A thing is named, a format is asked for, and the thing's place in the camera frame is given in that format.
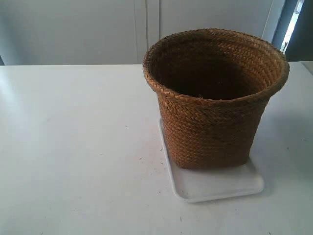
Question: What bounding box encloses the white rectangular plastic tray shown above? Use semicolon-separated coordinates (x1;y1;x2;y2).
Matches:
158;120;265;203

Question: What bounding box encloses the brown woven basket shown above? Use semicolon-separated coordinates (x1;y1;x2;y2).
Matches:
143;28;290;169

